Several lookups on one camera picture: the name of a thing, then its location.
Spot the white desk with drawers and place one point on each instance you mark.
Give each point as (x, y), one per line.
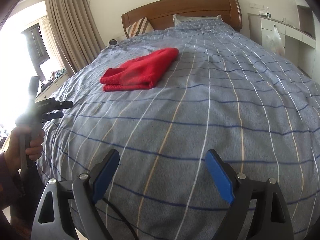
(299, 47)

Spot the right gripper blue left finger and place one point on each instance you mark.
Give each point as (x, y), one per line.
(53, 219)

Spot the person's left hand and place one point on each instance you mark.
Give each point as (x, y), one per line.
(18, 147)

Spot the striped brown cushion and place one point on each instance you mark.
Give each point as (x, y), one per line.
(140, 27)

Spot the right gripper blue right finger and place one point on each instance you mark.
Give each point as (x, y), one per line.
(271, 219)

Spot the dark purple sleeve forearm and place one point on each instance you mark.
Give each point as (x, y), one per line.
(21, 193)

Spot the plastic water bottle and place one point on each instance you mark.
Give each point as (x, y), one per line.
(268, 14)

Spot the grey plaid pillow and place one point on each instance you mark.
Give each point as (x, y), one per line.
(203, 22)

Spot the window sill clutter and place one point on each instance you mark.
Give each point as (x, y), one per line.
(54, 77)

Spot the white wall socket panel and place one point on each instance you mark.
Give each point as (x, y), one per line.
(256, 6)

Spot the red sweater with white rabbit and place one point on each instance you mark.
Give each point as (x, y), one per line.
(140, 73)

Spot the beige curtain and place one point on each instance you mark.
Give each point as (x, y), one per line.
(75, 32)

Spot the brown wooden headboard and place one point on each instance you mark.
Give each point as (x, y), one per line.
(160, 13)

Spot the white plastic bag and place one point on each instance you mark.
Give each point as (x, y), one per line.
(274, 42)

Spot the grey plaid duvet cover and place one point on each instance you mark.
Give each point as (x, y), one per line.
(223, 92)

